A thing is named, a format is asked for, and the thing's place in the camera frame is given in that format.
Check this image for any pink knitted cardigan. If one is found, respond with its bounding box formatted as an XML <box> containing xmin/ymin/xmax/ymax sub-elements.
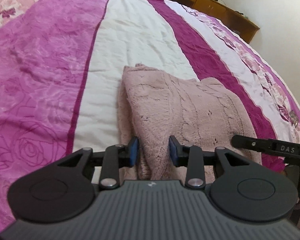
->
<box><xmin>118</xmin><ymin>64</ymin><xmax>256</xmax><ymax>181</ymax></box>

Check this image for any purple floral bedspread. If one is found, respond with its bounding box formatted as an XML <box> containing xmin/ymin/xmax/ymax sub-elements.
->
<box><xmin>0</xmin><ymin>0</ymin><xmax>300</xmax><ymax>232</ymax></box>

